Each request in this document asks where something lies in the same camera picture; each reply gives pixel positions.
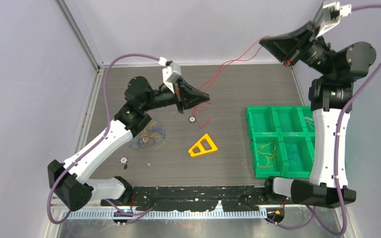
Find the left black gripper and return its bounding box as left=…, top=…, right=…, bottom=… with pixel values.
left=142, top=76, right=210, bottom=114

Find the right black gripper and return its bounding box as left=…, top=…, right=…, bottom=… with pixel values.
left=258, top=21, right=335, bottom=78

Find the red wire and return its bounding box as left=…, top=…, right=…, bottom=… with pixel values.
left=191, top=35, right=272, bottom=130

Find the colourful wire bundle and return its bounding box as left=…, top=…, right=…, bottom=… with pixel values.
left=128, top=119, right=167, bottom=151

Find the yellow wire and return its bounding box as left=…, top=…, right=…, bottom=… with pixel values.
left=257, top=141, right=277, bottom=170

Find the blue wire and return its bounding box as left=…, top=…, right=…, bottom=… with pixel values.
left=287, top=143, right=310, bottom=165

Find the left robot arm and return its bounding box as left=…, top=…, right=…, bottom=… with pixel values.
left=48, top=76, right=210, bottom=212

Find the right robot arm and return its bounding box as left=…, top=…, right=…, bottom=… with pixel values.
left=259, top=21, right=377, bottom=208

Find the poker chip centre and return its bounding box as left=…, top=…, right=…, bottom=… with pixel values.
left=189, top=116, right=196, bottom=123

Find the poker chip lower left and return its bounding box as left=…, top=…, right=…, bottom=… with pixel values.
left=119, top=157, right=128, bottom=165

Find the green plastic bin organiser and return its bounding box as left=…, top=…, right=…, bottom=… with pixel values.
left=246, top=105, right=347, bottom=179

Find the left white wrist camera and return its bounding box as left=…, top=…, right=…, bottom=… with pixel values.
left=158, top=57, right=182, bottom=94

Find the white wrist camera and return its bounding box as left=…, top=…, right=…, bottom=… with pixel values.
left=158, top=57, right=182, bottom=94
left=313, top=0, right=352, bottom=37

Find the yellow triangular plastic frame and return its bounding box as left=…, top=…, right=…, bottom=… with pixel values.
left=188, top=133, right=218, bottom=157

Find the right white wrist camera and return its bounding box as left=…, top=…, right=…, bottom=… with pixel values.
left=313, top=0, right=352, bottom=37

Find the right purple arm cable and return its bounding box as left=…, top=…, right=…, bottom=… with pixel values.
left=266, top=3, right=381, bottom=236

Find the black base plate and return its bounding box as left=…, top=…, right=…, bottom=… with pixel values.
left=110, top=185, right=285, bottom=212

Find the white slotted cable duct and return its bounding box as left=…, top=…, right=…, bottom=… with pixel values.
left=68, top=208, right=268, bottom=220

